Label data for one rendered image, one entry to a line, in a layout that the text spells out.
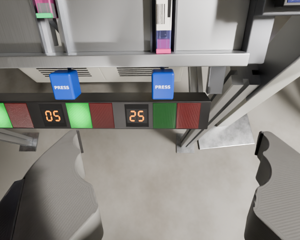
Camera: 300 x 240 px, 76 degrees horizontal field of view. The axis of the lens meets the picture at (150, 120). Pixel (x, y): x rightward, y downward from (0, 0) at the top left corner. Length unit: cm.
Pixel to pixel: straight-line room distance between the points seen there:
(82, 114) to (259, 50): 21
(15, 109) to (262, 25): 30
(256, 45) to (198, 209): 78
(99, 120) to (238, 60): 17
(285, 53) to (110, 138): 79
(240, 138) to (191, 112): 74
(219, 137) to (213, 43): 75
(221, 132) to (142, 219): 52
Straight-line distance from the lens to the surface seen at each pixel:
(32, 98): 30
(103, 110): 25
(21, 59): 23
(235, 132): 97
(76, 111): 26
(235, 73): 32
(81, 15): 22
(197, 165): 91
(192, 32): 21
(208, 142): 92
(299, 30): 27
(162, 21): 20
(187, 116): 25
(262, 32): 22
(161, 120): 25
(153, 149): 90
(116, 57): 20
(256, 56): 22
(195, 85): 65
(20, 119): 31
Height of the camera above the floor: 89
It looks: 74 degrees down
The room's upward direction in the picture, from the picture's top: 8 degrees counter-clockwise
